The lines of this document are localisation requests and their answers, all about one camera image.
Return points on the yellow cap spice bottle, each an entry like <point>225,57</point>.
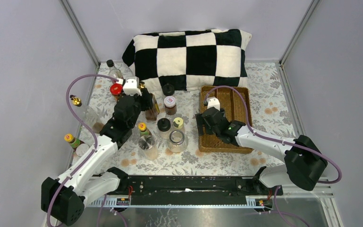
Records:
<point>178,124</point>

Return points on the black cap shaker bottle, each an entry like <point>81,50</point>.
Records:
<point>168,90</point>

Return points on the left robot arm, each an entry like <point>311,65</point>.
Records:
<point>66,196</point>

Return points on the floral tablecloth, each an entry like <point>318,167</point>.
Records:
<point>269,113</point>

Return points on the woven wicker tray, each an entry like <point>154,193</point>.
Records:
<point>233,104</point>

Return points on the white lid brown sauce jar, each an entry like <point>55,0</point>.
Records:
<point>170,105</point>

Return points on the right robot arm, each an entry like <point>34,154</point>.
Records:
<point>302,164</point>

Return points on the black white checkered pillow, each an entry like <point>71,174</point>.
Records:
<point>188,60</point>

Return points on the red lid chili sauce jar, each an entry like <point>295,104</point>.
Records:
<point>117,91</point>

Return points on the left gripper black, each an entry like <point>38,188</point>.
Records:
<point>147,102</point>

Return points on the green bottle yellow cap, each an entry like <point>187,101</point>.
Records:
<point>143,130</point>

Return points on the black cap salt shaker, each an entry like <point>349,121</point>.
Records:
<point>164,127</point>

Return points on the reflected jar white lid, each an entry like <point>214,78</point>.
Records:
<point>82,149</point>

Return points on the reflected green bottle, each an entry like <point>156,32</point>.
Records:
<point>72,141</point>

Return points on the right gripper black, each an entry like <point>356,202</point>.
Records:
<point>201,121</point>

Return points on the glass cruet gold spout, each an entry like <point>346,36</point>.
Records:
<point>151,115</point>

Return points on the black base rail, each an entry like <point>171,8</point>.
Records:
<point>191,190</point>

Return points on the reflected cruet gold spout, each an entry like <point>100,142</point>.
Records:
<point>87,114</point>

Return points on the glass jar silver lid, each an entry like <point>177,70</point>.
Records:
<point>177,141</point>

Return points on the clear vinegar bottle black cap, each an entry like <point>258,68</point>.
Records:
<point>114,72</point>

